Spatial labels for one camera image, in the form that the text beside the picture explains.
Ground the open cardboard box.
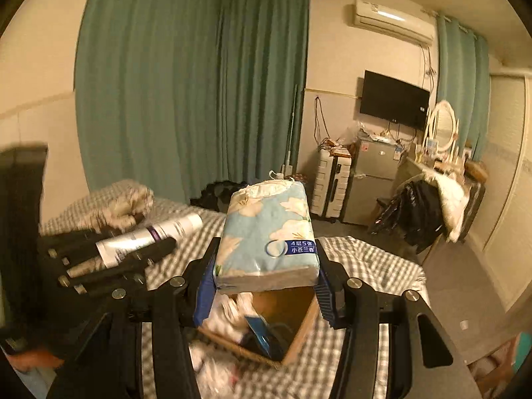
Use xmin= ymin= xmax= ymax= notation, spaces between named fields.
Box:
xmin=199 ymin=286 xmax=318 ymax=368

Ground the floral patterned pillow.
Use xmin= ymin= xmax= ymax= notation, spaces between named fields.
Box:
xmin=80 ymin=185 xmax=154 ymax=235

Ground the grey checked bed duvet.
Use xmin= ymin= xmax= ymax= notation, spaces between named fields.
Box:
xmin=39 ymin=182 xmax=431 ymax=399

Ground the wooden stool green seat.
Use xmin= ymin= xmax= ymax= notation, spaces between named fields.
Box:
xmin=468 ymin=332 xmax=531 ymax=398

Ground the silver blister pill pack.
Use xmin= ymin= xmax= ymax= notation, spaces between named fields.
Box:
xmin=242 ymin=316 xmax=277 ymax=359

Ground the blue floral tissue pack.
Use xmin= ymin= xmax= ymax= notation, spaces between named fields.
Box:
xmin=214 ymin=179 xmax=320 ymax=295

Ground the dark suitcase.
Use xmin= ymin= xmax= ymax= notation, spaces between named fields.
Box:
xmin=458 ymin=179 xmax=486 ymax=242

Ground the large green curtain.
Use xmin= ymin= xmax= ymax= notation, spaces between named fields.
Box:
xmin=74 ymin=0 xmax=310 ymax=202

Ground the white hard suitcase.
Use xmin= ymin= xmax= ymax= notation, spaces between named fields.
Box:
xmin=310 ymin=147 xmax=352 ymax=219

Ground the person's hand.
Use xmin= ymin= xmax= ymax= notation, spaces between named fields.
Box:
xmin=6 ymin=348 xmax=64 ymax=372

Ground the white air conditioner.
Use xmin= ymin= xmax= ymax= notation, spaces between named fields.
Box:
xmin=353 ymin=0 xmax=435 ymax=46

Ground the oval vanity mirror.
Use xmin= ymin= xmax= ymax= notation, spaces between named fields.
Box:
xmin=423 ymin=100 xmax=459 ymax=154

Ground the white tube with purple band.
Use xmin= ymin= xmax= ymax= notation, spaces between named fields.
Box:
xmin=92 ymin=213 xmax=203 ymax=268

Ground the small green curtain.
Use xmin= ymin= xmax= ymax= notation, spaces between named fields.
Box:
xmin=437 ymin=15 xmax=490 ymax=161

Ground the white louvered wardrobe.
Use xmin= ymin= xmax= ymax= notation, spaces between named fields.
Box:
xmin=467 ymin=69 xmax=531 ymax=312

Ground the grey mini fridge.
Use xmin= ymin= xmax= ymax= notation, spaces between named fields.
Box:
xmin=342 ymin=135 xmax=400 ymax=226

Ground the black wall television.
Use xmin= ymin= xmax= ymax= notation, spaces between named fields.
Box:
xmin=360 ymin=70 xmax=430 ymax=131

